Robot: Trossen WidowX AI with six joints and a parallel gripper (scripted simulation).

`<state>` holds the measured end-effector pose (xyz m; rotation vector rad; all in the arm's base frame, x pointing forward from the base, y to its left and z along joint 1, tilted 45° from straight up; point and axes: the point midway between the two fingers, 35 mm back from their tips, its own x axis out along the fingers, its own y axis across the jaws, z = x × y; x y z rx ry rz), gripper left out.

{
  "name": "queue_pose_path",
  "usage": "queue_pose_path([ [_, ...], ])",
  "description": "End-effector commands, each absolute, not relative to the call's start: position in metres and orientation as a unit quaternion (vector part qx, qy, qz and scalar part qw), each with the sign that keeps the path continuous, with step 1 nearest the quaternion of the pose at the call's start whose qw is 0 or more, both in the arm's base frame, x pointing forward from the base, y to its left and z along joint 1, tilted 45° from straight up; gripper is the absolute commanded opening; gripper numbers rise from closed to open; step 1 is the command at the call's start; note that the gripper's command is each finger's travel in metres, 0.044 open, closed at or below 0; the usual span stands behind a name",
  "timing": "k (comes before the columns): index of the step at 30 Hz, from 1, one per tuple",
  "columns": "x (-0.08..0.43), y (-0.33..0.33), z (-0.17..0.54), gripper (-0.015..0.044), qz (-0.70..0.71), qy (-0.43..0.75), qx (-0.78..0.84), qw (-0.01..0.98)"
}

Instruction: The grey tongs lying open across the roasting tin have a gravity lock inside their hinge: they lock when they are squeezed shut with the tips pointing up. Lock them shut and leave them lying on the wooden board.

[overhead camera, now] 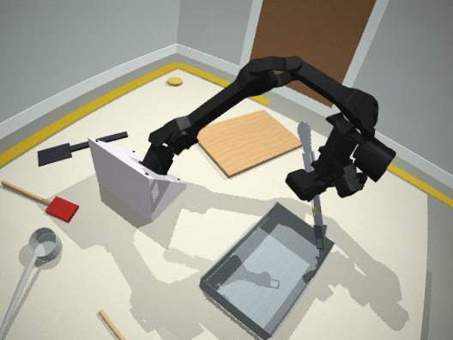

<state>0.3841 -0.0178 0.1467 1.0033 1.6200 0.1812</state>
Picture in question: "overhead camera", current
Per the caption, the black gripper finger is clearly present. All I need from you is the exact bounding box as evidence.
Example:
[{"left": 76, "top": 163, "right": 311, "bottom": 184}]
[
  {"left": 323, "top": 181, "right": 335, "bottom": 190},
  {"left": 306, "top": 188, "right": 326, "bottom": 203}
]

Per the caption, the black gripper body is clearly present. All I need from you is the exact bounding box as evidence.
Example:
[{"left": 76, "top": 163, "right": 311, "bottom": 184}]
[{"left": 285, "top": 144, "right": 352, "bottom": 201}]

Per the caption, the red spatula with wooden handle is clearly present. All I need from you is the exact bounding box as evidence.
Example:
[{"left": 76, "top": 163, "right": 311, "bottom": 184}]
[{"left": 1, "top": 181, "right": 79, "bottom": 222}]

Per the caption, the light wooden board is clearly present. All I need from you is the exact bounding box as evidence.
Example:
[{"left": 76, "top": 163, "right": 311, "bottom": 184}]
[{"left": 197, "top": 110, "right": 303, "bottom": 179}]

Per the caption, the yellow flat round disc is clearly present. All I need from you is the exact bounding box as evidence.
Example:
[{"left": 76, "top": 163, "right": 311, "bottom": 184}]
[{"left": 167, "top": 76, "right": 183, "bottom": 87}]

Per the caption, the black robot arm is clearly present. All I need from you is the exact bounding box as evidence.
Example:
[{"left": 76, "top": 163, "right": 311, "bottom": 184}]
[{"left": 138, "top": 56, "right": 396, "bottom": 198}]

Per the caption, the grey rectangular roasting tin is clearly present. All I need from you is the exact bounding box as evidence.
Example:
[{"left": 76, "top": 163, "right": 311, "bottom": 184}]
[{"left": 199, "top": 201, "right": 335, "bottom": 340}]

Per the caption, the grey metal ladle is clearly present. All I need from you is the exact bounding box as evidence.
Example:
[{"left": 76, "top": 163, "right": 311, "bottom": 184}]
[{"left": 0, "top": 227, "right": 62, "bottom": 340}]

